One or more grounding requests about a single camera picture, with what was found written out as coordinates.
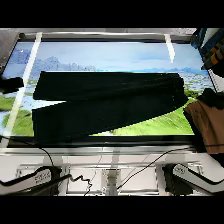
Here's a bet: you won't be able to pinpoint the coiled black cable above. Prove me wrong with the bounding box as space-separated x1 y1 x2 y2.
68 173 94 197

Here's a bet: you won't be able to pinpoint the dark jeans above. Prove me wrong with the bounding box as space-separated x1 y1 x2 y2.
31 70 190 142

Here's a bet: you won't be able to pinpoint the dark blue garment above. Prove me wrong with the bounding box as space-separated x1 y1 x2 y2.
191 27 208 50

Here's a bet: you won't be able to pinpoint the heap of clothes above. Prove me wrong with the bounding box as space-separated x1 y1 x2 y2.
199 27 224 71

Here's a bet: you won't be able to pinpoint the silver frame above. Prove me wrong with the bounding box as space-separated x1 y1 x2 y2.
0 27 224 197

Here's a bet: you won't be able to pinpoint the brown garment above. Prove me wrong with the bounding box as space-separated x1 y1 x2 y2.
183 99 224 156

